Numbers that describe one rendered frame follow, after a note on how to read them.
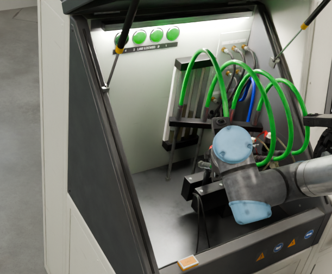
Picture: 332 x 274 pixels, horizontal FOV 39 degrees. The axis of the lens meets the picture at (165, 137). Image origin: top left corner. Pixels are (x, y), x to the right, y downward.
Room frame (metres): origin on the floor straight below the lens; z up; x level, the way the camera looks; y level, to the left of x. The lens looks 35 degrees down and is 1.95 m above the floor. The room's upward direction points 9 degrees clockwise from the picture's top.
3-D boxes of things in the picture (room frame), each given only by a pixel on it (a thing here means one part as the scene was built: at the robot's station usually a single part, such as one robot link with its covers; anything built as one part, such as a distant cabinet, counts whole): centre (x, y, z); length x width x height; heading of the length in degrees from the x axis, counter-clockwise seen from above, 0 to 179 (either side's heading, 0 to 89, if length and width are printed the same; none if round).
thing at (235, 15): (1.40, 0.01, 1.43); 0.54 x 0.03 x 0.02; 126
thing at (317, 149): (1.00, -0.40, 1.30); 0.05 x 0.02 x 0.09; 126
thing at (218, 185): (1.25, -0.25, 0.91); 0.34 x 0.10 x 0.15; 126
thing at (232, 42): (1.54, -0.19, 1.20); 0.13 x 0.03 x 0.31; 126
